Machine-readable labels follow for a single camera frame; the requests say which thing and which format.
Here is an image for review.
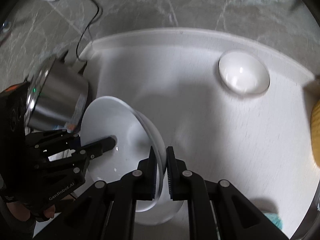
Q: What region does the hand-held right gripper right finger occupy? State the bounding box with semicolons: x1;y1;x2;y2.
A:
166;146;288;240

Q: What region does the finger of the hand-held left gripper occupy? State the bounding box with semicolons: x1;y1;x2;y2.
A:
27;129;82;151
34;136;118;173

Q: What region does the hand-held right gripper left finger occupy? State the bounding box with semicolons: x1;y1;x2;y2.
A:
62;145;160;240

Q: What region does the small white bowl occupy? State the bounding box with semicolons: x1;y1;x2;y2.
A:
80;96;160;182

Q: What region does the large white bowl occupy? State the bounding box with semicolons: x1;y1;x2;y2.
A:
134;109;187;232

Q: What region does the teal wide-rim floral plate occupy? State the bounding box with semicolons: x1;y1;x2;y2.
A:
264;212;283;237

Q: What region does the person's left hand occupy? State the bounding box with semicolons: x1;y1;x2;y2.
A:
6;200;56;229

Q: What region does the stainless steel rice cooker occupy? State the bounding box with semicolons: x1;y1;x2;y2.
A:
25;50;90;130

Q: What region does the cream patterned bowl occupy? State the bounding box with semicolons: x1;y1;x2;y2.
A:
218;51;270;96

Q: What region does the yellow plastic basin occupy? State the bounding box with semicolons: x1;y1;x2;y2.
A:
302;76;320;168

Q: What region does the black power cable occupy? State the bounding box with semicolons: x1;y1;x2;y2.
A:
59;0;103;62

